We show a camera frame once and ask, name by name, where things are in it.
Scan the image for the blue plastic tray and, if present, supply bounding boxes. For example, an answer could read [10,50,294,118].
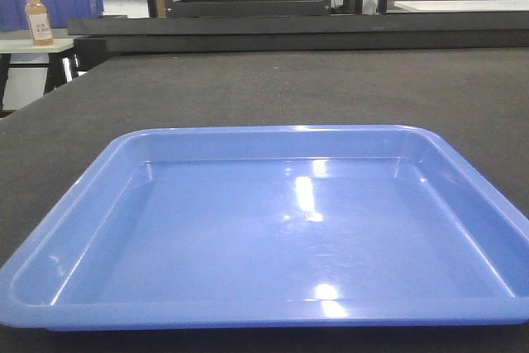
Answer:
[1,126,528,331]

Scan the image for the white side table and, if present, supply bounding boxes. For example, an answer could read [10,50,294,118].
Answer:
[1,37,78,117]

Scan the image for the orange juice bottle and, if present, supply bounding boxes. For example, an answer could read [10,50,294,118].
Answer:
[25,0,54,46]

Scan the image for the white desk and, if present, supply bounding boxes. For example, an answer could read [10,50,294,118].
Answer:
[387,0,528,13]

